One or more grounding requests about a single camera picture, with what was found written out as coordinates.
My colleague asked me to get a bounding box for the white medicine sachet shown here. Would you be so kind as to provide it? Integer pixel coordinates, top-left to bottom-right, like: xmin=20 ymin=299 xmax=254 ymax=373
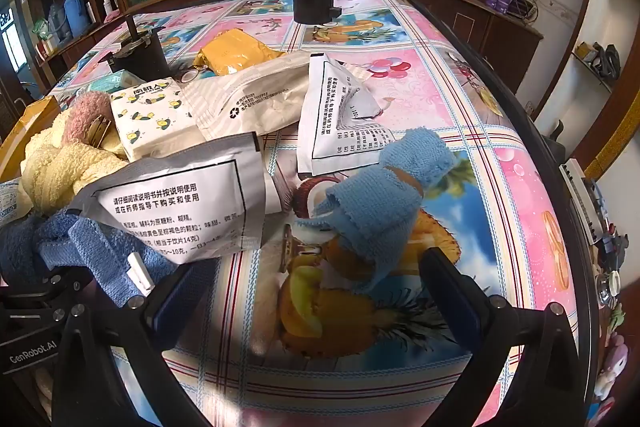
xmin=296 ymin=53 xmax=395 ymax=176

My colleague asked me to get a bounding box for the blue water jug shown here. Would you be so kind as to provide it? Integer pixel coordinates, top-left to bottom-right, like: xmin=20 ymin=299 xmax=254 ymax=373
xmin=64 ymin=0 xmax=91 ymax=38

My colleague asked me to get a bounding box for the pink fluffy sock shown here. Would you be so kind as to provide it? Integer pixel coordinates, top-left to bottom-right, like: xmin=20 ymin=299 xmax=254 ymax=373
xmin=62 ymin=91 xmax=114 ymax=145

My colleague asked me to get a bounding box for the yellow snack packet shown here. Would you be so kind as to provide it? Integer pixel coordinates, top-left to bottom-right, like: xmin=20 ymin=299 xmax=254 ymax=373
xmin=193 ymin=28 xmax=283 ymax=76

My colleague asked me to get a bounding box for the silver medicine sachet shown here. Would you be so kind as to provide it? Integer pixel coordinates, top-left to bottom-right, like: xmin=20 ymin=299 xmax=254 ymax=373
xmin=68 ymin=132 xmax=266 ymax=265

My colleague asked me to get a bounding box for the beige paper mailer bag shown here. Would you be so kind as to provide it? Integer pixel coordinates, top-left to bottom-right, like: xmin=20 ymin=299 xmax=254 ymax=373
xmin=182 ymin=51 xmax=309 ymax=140

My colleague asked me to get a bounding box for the large blue towel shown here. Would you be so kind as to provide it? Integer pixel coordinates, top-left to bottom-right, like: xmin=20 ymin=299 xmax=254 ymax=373
xmin=1 ymin=210 xmax=177 ymax=307

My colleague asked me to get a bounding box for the colourful printed tablecloth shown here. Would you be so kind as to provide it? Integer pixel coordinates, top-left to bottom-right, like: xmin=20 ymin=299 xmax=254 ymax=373
xmin=46 ymin=0 xmax=582 ymax=427

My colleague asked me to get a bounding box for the small light blue cloth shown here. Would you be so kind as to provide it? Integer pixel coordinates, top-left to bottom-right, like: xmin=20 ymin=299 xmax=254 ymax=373
xmin=298 ymin=128 xmax=456 ymax=293

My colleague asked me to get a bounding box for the teal cartoon tissue pack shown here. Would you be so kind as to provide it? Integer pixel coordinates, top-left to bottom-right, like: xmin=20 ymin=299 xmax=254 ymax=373
xmin=86 ymin=69 xmax=144 ymax=93

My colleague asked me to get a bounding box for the black motor with shaft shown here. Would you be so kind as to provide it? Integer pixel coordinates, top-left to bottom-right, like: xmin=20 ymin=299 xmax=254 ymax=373
xmin=100 ymin=15 xmax=170 ymax=81

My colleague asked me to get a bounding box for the white lemon print tissue pack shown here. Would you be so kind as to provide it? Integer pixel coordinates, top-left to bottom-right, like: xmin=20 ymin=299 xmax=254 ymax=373
xmin=111 ymin=78 xmax=205 ymax=161

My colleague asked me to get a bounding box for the yellow fluffy towel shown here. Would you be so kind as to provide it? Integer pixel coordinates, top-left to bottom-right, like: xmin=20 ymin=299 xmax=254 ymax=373
xmin=21 ymin=109 xmax=128 ymax=215

